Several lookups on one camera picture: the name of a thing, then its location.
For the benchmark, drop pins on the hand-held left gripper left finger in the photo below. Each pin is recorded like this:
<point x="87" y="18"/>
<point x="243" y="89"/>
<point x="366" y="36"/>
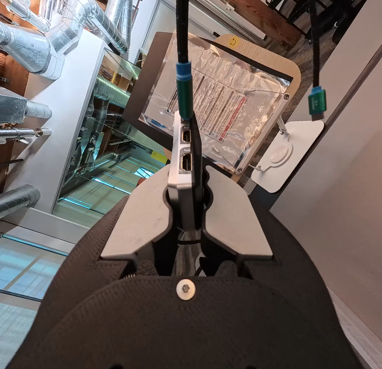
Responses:
<point x="137" y="222"/>

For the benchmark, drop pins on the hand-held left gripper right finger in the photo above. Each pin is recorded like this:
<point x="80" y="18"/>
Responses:
<point x="235" y="222"/>

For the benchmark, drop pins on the silver black hdmi switch box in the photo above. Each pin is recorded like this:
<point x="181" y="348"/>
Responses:
<point x="182" y="178"/>

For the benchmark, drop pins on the yellow paper tag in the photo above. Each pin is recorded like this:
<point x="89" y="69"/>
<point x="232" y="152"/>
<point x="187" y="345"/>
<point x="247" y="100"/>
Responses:
<point x="158" y="156"/>

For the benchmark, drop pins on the light wooden board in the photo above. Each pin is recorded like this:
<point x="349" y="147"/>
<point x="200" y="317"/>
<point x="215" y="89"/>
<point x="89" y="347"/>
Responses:
<point x="262" y="54"/>

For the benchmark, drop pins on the yellow smiley sticker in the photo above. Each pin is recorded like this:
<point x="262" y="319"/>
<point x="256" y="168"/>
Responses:
<point x="234" y="42"/>

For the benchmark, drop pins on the cluster of silver ventilation ducts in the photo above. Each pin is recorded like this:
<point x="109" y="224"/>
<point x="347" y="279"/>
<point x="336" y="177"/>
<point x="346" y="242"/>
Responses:
<point x="29" y="52"/>

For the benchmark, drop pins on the black office chair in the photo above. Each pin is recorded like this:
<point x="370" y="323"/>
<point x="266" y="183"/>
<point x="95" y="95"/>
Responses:
<point x="328" y="4"/>

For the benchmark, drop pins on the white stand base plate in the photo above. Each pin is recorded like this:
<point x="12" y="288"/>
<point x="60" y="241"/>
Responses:
<point x="298" y="154"/>

